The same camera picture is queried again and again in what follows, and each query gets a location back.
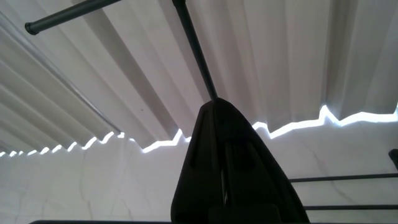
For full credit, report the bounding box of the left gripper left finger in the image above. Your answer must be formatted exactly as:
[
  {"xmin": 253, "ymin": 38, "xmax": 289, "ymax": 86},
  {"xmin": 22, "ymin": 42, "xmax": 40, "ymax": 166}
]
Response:
[{"xmin": 170, "ymin": 98, "xmax": 224, "ymax": 223}]

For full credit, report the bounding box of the black garment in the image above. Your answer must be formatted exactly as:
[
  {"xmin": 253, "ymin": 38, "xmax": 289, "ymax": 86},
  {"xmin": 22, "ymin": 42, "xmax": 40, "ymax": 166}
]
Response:
[{"xmin": 213, "ymin": 97, "xmax": 311, "ymax": 223}]

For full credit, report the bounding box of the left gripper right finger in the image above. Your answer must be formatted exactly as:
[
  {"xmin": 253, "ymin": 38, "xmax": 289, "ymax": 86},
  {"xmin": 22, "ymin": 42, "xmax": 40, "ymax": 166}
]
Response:
[{"xmin": 213, "ymin": 98, "xmax": 278, "ymax": 223}]

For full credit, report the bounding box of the black clothes rack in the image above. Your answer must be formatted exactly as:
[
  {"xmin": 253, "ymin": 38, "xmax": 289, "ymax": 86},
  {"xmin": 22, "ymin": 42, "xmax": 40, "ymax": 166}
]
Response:
[{"xmin": 24, "ymin": 0, "xmax": 398, "ymax": 211}]

